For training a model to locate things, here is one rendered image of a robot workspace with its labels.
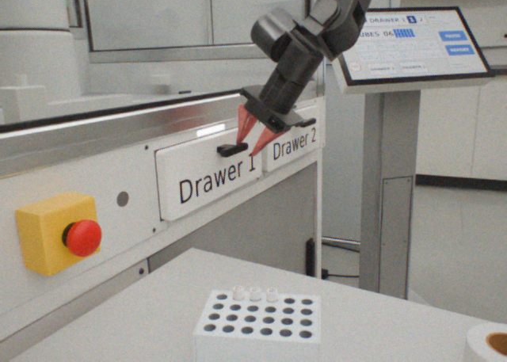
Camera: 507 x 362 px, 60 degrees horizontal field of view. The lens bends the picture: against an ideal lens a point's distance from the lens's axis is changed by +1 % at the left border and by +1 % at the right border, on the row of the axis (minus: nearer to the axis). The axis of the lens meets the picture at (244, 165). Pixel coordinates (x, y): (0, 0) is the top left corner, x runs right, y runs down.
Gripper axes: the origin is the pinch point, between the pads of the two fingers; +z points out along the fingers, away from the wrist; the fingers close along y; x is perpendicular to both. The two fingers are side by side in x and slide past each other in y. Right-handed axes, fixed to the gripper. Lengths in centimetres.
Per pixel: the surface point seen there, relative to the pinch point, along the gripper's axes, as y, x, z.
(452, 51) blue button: -9, -99, -24
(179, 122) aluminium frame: 7.9, 11.1, -1.1
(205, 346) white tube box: -19.3, 34.6, 1.5
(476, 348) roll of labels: -37.0, 24.8, -12.8
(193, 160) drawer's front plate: 3.0, 10.1, 3.1
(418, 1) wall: 61, -356, -24
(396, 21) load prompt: 11, -94, -22
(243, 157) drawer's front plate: 1.3, -5.1, 5.2
